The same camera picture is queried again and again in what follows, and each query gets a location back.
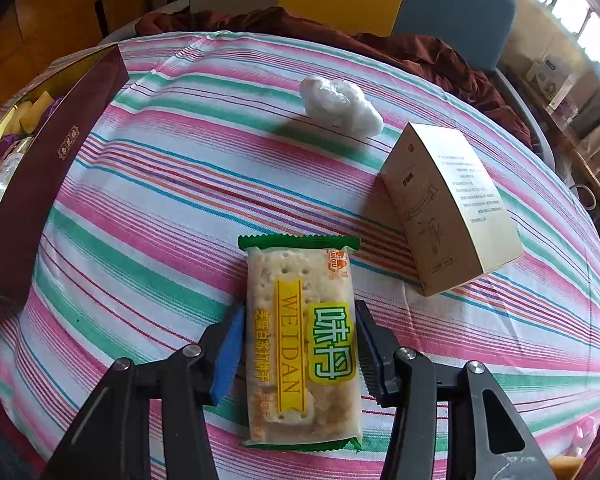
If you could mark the wooden wardrobe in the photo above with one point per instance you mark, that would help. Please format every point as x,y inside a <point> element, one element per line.
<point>40,35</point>

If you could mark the maroon blanket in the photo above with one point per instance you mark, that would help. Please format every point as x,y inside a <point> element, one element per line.
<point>430,60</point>

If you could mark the striped bed sheet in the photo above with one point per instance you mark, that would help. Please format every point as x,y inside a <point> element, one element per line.
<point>180,185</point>

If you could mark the green-edged cracker packet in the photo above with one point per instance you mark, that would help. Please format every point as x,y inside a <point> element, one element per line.
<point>290,310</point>

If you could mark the barred window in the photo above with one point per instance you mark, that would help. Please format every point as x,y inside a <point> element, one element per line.
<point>570,5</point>

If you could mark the white printed box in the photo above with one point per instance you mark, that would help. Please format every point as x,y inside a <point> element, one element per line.
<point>550,80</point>

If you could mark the cluttered wooden desk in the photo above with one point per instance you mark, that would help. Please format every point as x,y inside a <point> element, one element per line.
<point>580,160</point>

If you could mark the grey metal bed rail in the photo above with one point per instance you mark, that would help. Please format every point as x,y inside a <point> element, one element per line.
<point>530,115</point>

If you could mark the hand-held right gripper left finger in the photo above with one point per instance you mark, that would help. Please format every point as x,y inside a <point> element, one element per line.
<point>227,355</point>

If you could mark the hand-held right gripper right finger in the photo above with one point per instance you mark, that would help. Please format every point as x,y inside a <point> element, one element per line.
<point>367,355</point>

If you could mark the beige carton box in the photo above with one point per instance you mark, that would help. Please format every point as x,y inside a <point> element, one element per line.
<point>460,220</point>

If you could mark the purple crumpled cloth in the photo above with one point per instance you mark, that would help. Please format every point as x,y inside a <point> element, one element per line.
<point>16,142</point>

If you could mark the gold-lined maroon storage box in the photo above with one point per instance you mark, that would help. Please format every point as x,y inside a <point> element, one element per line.
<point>55,160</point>

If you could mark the white crumpled plastic bag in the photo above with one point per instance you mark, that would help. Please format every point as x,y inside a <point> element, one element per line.
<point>340,102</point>
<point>1,182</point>

